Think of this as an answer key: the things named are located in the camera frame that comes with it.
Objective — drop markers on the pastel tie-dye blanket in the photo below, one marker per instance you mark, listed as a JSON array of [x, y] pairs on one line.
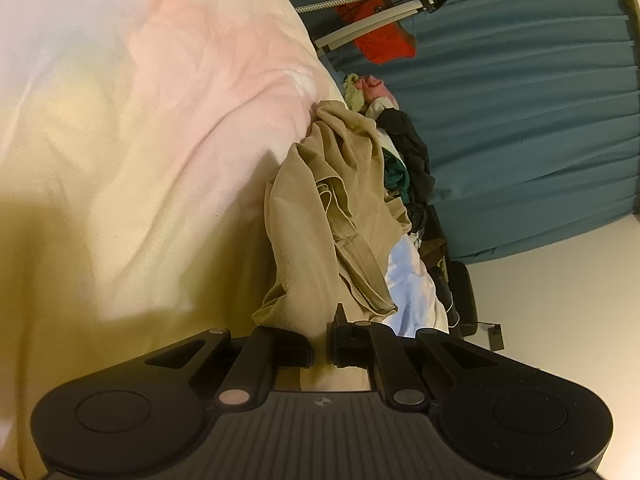
[[140, 150]]

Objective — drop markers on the tan t-shirt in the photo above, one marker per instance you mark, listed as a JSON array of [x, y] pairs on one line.
[[320, 220]]

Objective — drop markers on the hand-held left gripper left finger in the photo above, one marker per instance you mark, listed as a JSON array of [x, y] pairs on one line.
[[295, 350]]

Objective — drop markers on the silver camera tripod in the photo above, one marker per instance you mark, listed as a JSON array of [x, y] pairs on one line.
[[380, 5]]

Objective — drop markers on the black garment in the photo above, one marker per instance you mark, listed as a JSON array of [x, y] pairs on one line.
[[410, 150]]

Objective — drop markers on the green garment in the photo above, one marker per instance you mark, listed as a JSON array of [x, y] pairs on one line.
[[397, 175]]

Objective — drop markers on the cream knit garment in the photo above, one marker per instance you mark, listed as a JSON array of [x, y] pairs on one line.
[[354, 91]]

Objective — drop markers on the pink garment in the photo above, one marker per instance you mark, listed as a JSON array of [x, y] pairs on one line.
[[375, 89]]

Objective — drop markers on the teal curtain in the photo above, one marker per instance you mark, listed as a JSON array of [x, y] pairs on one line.
[[525, 125]]

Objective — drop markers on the red cloth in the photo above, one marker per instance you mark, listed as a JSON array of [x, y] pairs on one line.
[[387, 40]]

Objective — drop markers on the white garment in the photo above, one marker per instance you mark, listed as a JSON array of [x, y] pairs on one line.
[[382, 110]]

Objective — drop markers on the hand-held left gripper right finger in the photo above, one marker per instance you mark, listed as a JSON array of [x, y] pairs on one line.
[[346, 347]]

